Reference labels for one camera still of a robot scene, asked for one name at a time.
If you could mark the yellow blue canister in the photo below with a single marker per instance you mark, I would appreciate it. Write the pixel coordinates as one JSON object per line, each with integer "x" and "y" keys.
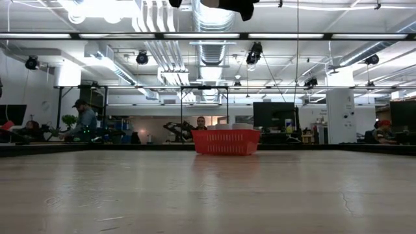
{"x": 288, "y": 126}

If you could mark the person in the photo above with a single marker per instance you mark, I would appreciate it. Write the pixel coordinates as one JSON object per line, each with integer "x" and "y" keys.
{"x": 385, "y": 132}
{"x": 85, "y": 120}
{"x": 201, "y": 123}
{"x": 31, "y": 128}

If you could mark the black overhead light bar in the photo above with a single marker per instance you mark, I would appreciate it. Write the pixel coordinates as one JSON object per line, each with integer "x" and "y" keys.
{"x": 74, "y": 36}

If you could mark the black ceiling spotlight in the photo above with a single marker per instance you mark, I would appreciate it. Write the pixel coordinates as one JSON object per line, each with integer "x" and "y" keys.
{"x": 372, "y": 59}
{"x": 31, "y": 62}
{"x": 311, "y": 82}
{"x": 142, "y": 58}
{"x": 254, "y": 53}

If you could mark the green potted plant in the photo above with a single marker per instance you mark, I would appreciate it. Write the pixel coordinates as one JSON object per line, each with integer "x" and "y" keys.
{"x": 69, "y": 119}

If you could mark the black metal rig frame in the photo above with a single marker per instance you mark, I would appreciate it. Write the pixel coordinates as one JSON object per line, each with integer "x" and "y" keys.
{"x": 60, "y": 107}

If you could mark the black background robot arm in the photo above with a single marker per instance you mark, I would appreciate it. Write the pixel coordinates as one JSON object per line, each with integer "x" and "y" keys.
{"x": 177, "y": 128}

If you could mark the silver ceiling air duct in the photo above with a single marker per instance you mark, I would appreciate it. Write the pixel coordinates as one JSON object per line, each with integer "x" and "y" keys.
{"x": 213, "y": 26}

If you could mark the black computer monitor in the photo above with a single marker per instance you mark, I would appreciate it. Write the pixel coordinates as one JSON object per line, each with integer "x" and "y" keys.
{"x": 13, "y": 114}
{"x": 403, "y": 115}
{"x": 274, "y": 114}

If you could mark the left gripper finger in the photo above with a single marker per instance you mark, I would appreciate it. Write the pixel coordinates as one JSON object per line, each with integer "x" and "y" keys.
{"x": 242, "y": 7}

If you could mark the red plastic basket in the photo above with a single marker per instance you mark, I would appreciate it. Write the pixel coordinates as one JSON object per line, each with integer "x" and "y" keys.
{"x": 226, "y": 143}

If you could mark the black aluminium table frame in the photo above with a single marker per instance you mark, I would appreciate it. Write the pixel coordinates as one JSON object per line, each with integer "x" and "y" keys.
{"x": 65, "y": 148}

